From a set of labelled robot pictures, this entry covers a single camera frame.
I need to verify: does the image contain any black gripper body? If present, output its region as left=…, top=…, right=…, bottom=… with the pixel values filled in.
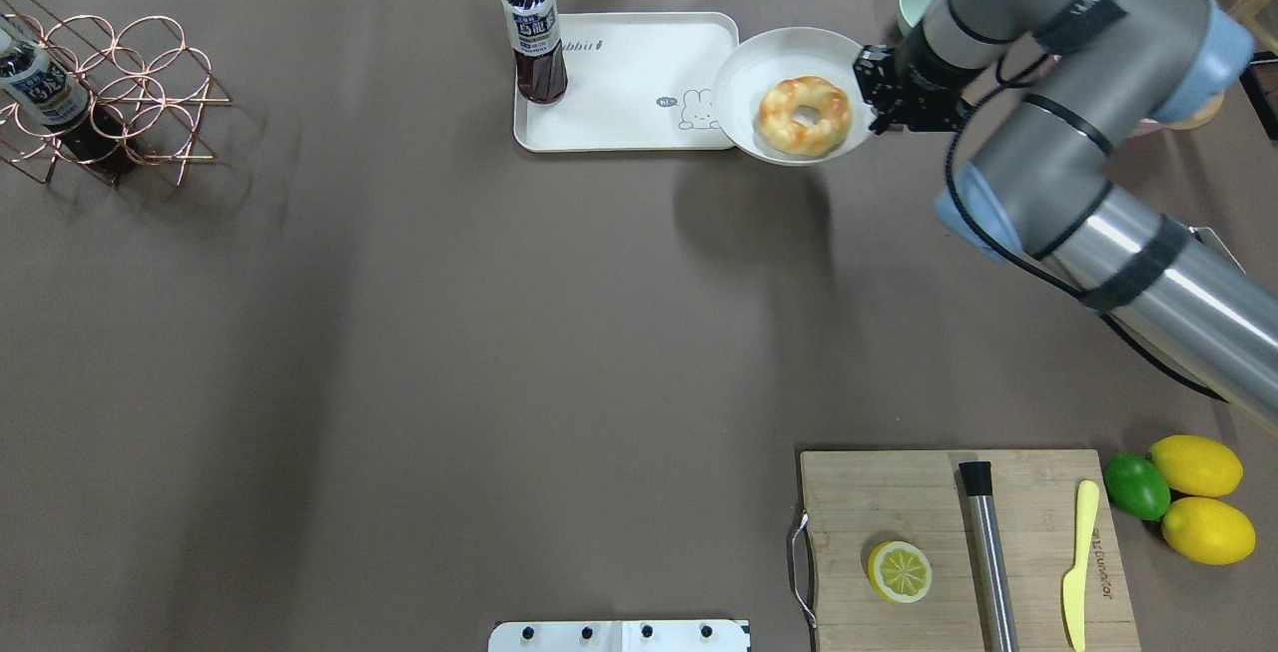
left=852, top=43, right=971, bottom=136

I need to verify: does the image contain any glazed yellow donut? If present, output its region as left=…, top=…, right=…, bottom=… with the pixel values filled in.
left=755, top=75, right=854, bottom=159

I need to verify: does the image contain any white plate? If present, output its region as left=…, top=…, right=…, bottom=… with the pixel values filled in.
left=713, top=27, right=875, bottom=166

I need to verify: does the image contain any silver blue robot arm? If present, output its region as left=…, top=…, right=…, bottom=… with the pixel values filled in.
left=852, top=0, right=1275, bottom=427

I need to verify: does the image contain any cream rabbit tray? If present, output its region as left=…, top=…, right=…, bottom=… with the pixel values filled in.
left=512, top=12, right=739, bottom=153

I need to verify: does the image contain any dark tea bottle on tray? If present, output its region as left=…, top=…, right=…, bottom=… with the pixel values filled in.
left=498, top=0, right=569, bottom=105

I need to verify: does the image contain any pink bowl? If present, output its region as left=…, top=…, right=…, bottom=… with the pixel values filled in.
left=1127, top=118, right=1168, bottom=139

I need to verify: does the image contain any wooden stand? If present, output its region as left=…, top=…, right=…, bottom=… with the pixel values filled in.
left=1159, top=0, right=1275, bottom=129

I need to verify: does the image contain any wooden cutting board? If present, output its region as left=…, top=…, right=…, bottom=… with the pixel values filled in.
left=797, top=450, right=1102, bottom=651

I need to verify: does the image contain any green lime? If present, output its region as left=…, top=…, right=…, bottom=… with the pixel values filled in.
left=1102, top=453, right=1172, bottom=522

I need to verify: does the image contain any yellow lemon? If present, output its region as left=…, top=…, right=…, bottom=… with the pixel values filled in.
left=1160, top=496, right=1258, bottom=566
left=1146, top=433, right=1243, bottom=499

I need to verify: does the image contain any half lemon slice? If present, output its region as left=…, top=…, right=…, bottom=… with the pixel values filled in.
left=866, top=541, right=933, bottom=605

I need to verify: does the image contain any steel black-capped tube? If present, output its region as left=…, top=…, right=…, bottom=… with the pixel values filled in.
left=959, top=460, right=1019, bottom=651

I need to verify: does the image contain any yellow plastic knife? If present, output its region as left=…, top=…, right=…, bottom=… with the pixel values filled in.
left=1059, top=479, right=1100, bottom=651

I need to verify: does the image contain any tea bottle in rack rear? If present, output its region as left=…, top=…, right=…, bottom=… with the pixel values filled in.
left=1, top=27, right=135, bottom=180

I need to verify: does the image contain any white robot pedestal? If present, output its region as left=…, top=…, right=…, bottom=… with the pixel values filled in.
left=487, top=617, right=753, bottom=651

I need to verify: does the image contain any copper wire bottle rack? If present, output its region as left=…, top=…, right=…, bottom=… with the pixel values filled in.
left=3, top=0, right=236, bottom=188

